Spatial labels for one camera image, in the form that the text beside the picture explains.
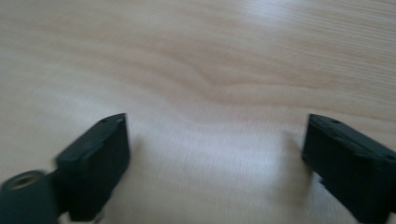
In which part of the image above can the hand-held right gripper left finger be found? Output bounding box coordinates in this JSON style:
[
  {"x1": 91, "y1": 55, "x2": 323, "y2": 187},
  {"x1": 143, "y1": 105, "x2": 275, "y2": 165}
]
[{"x1": 54, "y1": 112, "x2": 131, "y2": 222}]

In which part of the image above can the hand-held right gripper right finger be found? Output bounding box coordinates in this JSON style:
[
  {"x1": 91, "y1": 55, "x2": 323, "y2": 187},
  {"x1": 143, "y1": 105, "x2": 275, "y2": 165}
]
[{"x1": 301, "y1": 113, "x2": 396, "y2": 224}]

